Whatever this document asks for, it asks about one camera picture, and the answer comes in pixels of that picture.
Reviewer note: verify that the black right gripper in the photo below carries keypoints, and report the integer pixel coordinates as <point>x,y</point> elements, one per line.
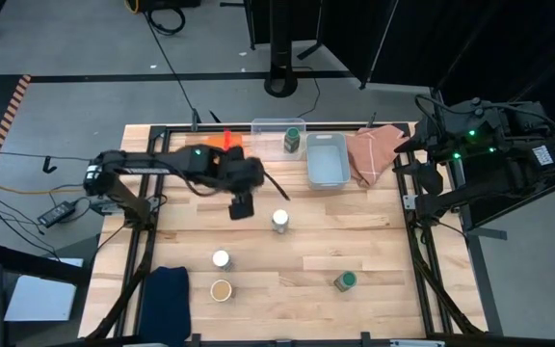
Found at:
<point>441,144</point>

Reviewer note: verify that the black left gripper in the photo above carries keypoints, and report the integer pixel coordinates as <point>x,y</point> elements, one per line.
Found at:
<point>241,168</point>

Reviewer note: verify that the green-lid spice jar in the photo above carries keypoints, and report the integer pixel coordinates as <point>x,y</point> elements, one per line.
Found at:
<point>346,279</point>
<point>292,137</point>

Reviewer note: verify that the white-lid spice jar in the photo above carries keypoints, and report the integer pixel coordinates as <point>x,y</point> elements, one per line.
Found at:
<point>221,258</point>

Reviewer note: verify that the tan-lid spice jar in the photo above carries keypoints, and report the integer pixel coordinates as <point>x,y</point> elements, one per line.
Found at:
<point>221,290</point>

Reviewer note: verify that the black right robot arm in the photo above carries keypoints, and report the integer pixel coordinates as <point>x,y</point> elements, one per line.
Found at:
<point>499,159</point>

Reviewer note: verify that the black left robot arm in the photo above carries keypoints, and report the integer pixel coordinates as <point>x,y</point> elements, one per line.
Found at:
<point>152,164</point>

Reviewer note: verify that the white-lid bagel seasoning jar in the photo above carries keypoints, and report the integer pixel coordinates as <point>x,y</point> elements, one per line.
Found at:
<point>280,218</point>

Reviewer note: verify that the clear plastic bin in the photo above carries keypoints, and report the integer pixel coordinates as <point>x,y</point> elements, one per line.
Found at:
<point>270,140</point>

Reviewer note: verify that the pink cloth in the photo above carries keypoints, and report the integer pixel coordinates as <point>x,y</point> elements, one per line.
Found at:
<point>374,149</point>

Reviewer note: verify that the light grey plastic bin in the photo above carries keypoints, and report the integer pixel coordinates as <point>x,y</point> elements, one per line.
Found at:
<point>326,161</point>

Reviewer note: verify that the orange translucent plastic bin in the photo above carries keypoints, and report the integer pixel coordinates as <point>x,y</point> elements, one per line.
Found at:
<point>219,141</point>

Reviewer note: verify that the black partition curtain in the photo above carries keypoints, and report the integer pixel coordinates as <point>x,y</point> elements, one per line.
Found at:
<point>499,48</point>

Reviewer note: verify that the black stand pole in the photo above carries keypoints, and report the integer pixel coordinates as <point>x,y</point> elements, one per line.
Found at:
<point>280,48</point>

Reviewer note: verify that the navy blue cloth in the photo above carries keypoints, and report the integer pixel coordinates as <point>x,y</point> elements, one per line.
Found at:
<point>166,303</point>

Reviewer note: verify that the black power adapter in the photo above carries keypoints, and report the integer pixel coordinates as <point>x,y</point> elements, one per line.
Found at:
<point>56,214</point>

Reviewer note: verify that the black hook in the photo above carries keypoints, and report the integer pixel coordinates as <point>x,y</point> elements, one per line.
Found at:
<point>47,166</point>

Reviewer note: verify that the white board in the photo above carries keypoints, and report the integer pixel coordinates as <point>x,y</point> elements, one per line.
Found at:
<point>41,299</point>

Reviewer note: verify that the orange black hazard tape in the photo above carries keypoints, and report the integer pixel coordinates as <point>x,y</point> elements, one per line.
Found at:
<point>5,125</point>

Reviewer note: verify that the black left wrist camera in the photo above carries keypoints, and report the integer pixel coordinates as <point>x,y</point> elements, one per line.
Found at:
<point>241,207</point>

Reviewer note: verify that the black aluminium table frame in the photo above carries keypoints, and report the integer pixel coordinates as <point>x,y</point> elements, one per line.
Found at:
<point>176,128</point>

